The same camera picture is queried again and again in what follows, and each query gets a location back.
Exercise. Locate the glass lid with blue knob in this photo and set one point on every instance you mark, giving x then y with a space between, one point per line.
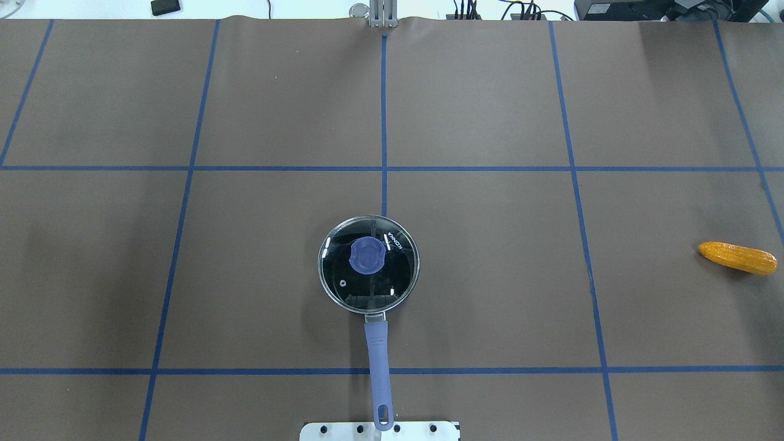
369 264

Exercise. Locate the small metal cylinder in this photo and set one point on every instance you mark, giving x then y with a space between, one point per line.
359 10

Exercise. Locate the yellow corn cob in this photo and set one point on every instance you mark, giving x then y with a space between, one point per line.
747 259

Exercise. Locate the white metal base plate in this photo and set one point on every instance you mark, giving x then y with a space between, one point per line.
380 431

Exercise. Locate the dark pot with blue handle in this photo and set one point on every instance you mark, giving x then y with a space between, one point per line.
376 331

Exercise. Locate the small black box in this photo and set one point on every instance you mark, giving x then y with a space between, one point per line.
163 7

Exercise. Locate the aluminium frame post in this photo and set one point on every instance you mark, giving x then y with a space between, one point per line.
383 13

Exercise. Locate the black monitor base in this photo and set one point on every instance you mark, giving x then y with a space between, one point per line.
686 11

